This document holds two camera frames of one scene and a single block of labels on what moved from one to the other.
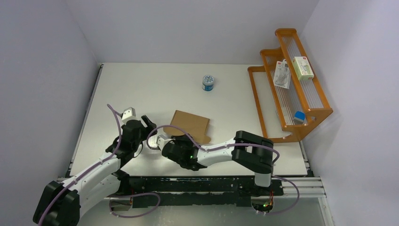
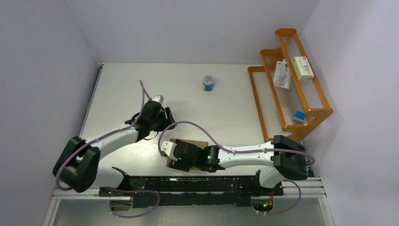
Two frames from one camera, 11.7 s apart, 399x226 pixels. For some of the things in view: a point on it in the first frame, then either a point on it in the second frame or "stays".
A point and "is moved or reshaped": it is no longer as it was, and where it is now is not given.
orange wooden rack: [290, 94] stays
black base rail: [159, 191] stays
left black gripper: [147, 130] -> [167, 122]
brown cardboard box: [197, 126] is moved or reshaped
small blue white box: [299, 117] stays
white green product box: [302, 68] stays
